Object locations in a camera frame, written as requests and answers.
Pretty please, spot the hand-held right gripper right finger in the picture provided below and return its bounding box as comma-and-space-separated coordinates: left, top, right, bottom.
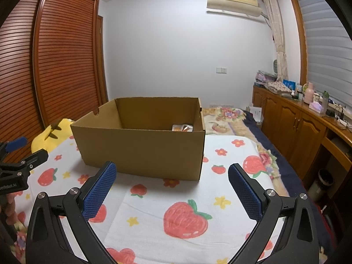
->
228, 163, 321, 264

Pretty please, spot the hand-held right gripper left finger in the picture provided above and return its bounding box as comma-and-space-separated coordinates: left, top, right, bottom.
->
26, 162, 117, 264

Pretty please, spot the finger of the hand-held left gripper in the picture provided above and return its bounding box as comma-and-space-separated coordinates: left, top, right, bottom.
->
0, 148, 49, 175
0, 137, 28, 154

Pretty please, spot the brown cardboard box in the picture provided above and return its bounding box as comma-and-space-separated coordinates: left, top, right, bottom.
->
70, 97, 206, 181

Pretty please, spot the white red snack packet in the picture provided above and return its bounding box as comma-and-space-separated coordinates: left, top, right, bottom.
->
172, 124, 194, 133

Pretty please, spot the person's left hand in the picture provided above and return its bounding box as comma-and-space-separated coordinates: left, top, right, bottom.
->
0, 192, 17, 226

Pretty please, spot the yellow plush toy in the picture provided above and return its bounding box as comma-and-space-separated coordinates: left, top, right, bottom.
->
31, 118, 75, 152

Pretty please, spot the dark blue bed sheet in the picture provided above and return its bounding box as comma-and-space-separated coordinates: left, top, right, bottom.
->
242, 110, 330, 253

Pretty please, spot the white strawberry print blanket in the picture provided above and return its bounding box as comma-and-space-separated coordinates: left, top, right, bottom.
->
11, 135, 292, 264

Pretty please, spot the grey trash can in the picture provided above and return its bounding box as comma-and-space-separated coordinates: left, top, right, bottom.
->
307, 169, 334, 202

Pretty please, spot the floral quilt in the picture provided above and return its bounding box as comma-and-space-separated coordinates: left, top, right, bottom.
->
202, 106, 288, 190

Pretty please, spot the white paper box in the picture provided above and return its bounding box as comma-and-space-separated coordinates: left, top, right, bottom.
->
249, 106, 263, 123

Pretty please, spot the wooden sideboard cabinet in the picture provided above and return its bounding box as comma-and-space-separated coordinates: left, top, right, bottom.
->
252, 85, 352, 179

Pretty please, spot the wooden louvered wardrobe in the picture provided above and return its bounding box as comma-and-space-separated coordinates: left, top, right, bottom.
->
0, 0, 109, 165

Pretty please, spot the pink tissue box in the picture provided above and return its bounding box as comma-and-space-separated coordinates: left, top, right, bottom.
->
309, 102, 325, 114

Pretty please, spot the folded patterned cloth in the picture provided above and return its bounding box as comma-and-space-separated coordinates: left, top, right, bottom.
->
265, 80, 292, 93

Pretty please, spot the purple bag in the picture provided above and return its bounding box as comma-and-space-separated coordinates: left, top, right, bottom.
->
256, 71, 277, 84

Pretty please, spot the pink thermos jug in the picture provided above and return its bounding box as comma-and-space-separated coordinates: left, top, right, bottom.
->
304, 82, 314, 104

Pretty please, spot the cream patterned curtain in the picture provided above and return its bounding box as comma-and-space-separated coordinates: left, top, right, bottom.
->
261, 0, 289, 84

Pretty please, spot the grey striped window blind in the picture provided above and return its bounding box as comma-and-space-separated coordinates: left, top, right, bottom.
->
297, 0, 352, 108

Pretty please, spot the wooden window frame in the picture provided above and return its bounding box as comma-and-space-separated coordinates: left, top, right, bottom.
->
286, 0, 311, 84

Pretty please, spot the beige wall air conditioner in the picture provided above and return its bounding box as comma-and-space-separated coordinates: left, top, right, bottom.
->
207, 0, 264, 22

